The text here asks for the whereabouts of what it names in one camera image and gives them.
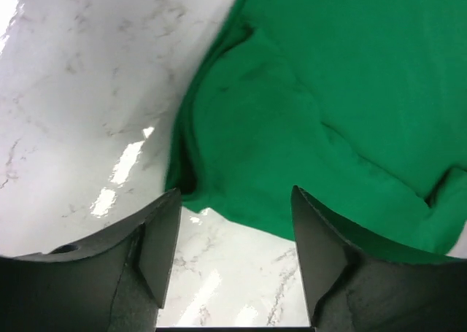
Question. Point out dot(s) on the green t-shirt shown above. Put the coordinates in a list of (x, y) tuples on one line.
[(361, 103)]

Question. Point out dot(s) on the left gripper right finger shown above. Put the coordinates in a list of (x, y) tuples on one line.
[(357, 280)]

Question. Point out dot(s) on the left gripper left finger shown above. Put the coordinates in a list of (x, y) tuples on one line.
[(116, 279)]

